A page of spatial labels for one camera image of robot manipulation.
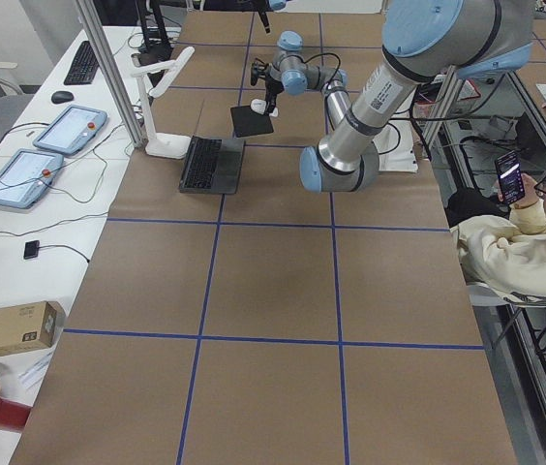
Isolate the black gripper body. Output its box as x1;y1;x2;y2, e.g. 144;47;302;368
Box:
252;0;271;34
261;64;284;114

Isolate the white computer mouse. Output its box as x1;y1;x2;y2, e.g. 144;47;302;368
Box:
250;99;279;117

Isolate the black mouse pad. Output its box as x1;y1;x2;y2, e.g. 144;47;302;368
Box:
230;106;274;138

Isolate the grey laptop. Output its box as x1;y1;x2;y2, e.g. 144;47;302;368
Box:
178;135;245;195

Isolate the black desk mouse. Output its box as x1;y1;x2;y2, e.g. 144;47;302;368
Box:
50;90;75;105

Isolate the black keyboard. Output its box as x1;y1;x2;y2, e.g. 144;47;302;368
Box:
63;41;99;85

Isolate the teach pendant far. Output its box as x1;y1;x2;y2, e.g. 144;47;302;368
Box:
33;105;107;156

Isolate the teach pendant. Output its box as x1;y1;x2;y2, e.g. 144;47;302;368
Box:
0;149;64;209
33;105;107;156

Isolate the smartphone in hand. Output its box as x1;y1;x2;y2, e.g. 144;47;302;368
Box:
494;150;525;204

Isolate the teach pendant near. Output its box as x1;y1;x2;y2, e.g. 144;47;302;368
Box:
0;149;64;209

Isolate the small black device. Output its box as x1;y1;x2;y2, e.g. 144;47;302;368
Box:
23;240;41;260

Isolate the seated person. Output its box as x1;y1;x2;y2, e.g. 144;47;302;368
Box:
445;172;546;303

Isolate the cardboard box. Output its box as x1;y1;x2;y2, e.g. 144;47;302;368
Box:
0;301;65;357

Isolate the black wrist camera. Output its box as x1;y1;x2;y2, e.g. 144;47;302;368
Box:
250;59;268;86

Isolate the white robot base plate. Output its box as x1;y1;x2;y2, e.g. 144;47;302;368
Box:
373;120;418;173

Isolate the aluminium frame post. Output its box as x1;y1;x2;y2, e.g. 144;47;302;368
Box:
75;0;144;148

